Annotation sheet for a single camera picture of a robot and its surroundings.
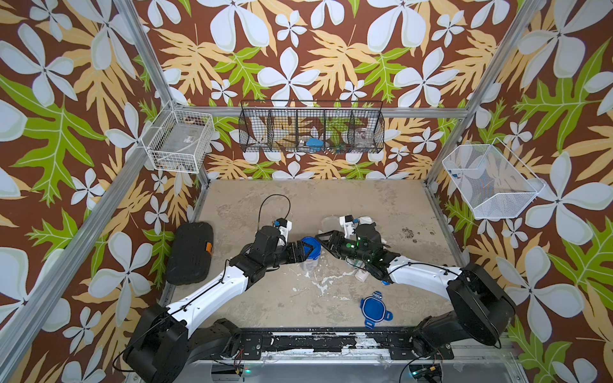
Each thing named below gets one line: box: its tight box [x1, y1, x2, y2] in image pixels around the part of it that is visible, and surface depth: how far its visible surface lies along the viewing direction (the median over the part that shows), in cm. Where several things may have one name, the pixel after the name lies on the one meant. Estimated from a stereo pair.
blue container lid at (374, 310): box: [359, 290, 394, 331], surface depth 82 cm
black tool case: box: [166, 221, 214, 286], surface depth 92 cm
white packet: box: [359, 215, 375, 225], surface depth 107 cm
